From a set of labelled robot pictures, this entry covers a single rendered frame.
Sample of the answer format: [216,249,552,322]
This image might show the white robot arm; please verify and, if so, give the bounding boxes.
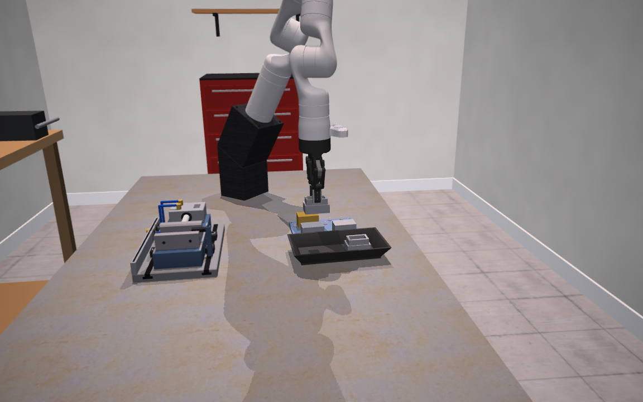
[246,0,348,141]

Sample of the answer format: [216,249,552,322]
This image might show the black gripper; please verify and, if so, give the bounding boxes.
[299,138,330,205]

